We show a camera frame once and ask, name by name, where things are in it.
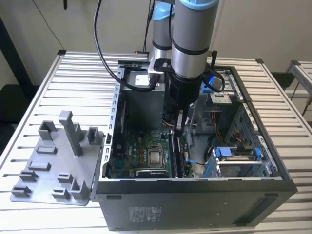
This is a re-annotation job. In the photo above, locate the grey power supply unit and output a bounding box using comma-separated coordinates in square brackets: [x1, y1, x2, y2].
[120, 70, 166, 130]

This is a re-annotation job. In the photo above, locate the grey plastic parts rack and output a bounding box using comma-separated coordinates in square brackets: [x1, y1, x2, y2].
[9, 110, 106, 207]

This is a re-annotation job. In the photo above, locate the grey metal drive cage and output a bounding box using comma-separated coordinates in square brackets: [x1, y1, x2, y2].
[186, 70, 241, 135]

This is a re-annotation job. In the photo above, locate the black graphics card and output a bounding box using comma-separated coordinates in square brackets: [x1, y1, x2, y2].
[129, 169, 171, 179]

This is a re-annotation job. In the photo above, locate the blue plastic drive latch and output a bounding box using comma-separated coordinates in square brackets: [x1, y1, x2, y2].
[199, 75, 215, 95]

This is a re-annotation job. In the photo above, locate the green motherboard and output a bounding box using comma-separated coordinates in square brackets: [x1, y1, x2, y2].
[107, 128, 196, 179]

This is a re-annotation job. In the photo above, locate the silver CPU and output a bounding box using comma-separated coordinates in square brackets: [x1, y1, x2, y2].
[149, 151, 163, 168]

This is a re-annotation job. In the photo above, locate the CPU socket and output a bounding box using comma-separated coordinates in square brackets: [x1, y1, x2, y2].
[145, 145, 166, 170]

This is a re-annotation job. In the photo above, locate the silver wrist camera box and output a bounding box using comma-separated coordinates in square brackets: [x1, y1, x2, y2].
[147, 58, 172, 85]

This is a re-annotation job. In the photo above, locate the blue disk carrier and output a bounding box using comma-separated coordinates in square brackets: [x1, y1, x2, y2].
[213, 147, 263, 164]

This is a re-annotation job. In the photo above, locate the black PC case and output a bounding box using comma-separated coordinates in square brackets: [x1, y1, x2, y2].
[91, 59, 298, 232]

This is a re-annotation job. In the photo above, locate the blue-ended data wire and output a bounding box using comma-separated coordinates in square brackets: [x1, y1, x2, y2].
[185, 157, 210, 167]

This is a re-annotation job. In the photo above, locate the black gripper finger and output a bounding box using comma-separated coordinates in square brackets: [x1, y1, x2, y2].
[174, 104, 189, 135]

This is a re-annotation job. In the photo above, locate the adjacent metal slat table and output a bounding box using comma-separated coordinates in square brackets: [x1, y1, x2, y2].
[284, 59, 312, 98]

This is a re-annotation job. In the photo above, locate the black rear case fan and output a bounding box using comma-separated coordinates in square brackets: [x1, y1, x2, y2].
[114, 98, 127, 147]

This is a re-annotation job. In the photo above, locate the black box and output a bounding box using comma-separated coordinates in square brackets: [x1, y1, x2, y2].
[270, 72, 296, 91]

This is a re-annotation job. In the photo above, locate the thin black hanging cable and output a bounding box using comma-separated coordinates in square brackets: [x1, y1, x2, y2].
[143, 0, 156, 54]

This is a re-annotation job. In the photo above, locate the grey hard disk drive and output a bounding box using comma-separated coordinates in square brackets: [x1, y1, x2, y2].
[218, 156, 255, 178]

